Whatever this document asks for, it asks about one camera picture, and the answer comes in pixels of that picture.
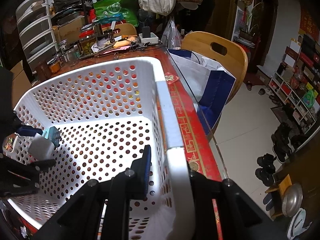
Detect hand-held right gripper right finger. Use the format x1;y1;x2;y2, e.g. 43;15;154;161
187;169;284;240

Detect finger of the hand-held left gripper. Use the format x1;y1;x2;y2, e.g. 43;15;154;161
0;112;43;137
0;155;56;198

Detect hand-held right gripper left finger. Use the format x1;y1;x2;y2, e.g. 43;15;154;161
31;145;152;240

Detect white charger with teal plug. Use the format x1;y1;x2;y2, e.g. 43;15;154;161
27;127;62;161

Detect white perforated plastic basket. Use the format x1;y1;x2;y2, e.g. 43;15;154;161
6;56;198;240

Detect flat cardboard box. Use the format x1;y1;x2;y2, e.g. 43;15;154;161
9;60;33;103

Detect dark brown box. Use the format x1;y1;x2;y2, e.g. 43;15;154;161
35;60;52;82

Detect small jar with orange contents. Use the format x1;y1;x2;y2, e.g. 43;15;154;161
47;59;61;74

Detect black shoes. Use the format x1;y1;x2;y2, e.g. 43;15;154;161
255;154;275;187

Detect white plastic drawer tower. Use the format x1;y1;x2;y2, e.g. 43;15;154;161
15;0;60;70

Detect tall clear glass jar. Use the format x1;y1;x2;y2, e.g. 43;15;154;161
59;39;69;62

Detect short clear glass jar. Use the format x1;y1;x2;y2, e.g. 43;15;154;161
65;45;82;63

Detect wooden stool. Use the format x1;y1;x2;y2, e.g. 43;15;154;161
264;174;293;220

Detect brown cardboard box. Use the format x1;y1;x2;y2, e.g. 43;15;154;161
52;17;87;44

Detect red envelope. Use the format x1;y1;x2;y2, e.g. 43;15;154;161
164;73;181;83

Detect metal basin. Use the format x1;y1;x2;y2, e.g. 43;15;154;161
282;183;303;217

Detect black boots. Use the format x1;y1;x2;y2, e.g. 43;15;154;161
271;122;293;163

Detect glass pickle jar red lid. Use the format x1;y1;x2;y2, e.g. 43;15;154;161
79;29;97;55

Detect white and blue paper bag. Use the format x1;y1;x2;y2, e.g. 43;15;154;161
167;49;237;137

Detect white and blue bowl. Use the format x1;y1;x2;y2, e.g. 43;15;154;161
287;209;313;240

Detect dark floor mat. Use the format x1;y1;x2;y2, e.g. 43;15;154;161
270;105;290;123

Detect dark jar with black lid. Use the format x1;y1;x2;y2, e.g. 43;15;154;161
103;29;115;43

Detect white power strip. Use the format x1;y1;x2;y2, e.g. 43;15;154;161
139;33;160;43

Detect white cubby shelf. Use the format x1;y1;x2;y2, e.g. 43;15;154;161
269;71;318;134

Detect clear plastic bag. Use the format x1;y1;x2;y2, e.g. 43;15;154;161
164;17;183;50

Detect plain wooden chair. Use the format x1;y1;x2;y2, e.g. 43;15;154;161
101;23;137;37

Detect green shopping bag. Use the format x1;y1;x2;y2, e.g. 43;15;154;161
93;0;139;28

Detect stack of gift boxes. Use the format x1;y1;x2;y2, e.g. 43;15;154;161
282;34;320;90

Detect potted plant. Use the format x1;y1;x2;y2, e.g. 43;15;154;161
239;2;264;43

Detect wooden chair with handle hole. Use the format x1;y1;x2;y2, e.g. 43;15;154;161
180;31;248;105

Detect red wall poster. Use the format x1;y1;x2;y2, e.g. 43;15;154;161
299;7;320;40

